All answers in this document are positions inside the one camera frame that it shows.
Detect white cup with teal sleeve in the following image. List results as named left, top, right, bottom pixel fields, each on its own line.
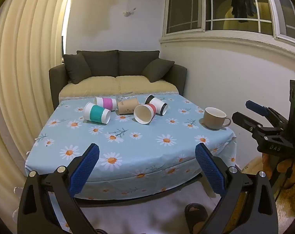
left=84, top=102, right=111, bottom=124

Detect white framed window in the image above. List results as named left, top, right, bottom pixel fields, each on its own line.
left=159, top=0, right=295, bottom=54

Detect dark hanging clothes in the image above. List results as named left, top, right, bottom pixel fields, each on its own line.
left=231, top=0, right=257, bottom=24

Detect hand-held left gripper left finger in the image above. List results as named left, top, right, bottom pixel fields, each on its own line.
left=17, top=143, right=100, bottom=234

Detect yellow sofa blanket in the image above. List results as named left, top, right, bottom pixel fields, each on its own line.
left=58, top=75, right=180, bottom=101

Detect white cup with black sleeve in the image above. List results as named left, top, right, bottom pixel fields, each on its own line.
left=145, top=94, right=168, bottom=116

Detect white cup with red sleeve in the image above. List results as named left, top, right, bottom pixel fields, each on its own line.
left=134, top=103, right=158, bottom=125

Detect dark grey back cushion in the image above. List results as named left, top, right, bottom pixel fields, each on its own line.
left=76, top=50, right=120, bottom=77
left=118, top=50, right=161, bottom=77

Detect person's right hand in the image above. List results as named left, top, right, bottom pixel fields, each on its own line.
left=262, top=153, right=295, bottom=190

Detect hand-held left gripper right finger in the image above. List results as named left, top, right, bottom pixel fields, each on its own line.
left=195, top=143, right=279, bottom=234

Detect blue daisy tablecloth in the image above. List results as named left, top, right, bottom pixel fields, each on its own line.
left=24, top=94, right=237, bottom=232

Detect cream curtain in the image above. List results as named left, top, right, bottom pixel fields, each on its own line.
left=0, top=0, right=73, bottom=184

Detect beige ceramic mug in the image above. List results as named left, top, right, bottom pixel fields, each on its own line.
left=202, top=107, right=232, bottom=130

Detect white wall hook with cord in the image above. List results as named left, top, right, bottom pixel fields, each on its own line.
left=122, top=0, right=137, bottom=18

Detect white cup with pink sleeve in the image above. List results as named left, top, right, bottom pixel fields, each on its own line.
left=94, top=97, right=117, bottom=110

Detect brown paper cup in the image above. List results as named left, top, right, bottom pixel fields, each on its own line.
left=117, top=97, right=140, bottom=116

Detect clear plastic wrapper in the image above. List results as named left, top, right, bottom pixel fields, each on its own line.
left=117, top=92, right=137, bottom=101

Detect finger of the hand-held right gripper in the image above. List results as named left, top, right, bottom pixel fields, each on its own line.
left=232, top=111, right=263, bottom=140
left=245, top=100, right=288, bottom=125

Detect dark grey throw pillow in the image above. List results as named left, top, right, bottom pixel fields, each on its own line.
left=142, top=58, right=175, bottom=83
left=63, top=53, right=92, bottom=85

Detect black slipper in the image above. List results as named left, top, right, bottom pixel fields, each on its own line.
left=184, top=203, right=209, bottom=234

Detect dark grey sofa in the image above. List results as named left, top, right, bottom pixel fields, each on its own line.
left=49, top=50, right=188, bottom=111

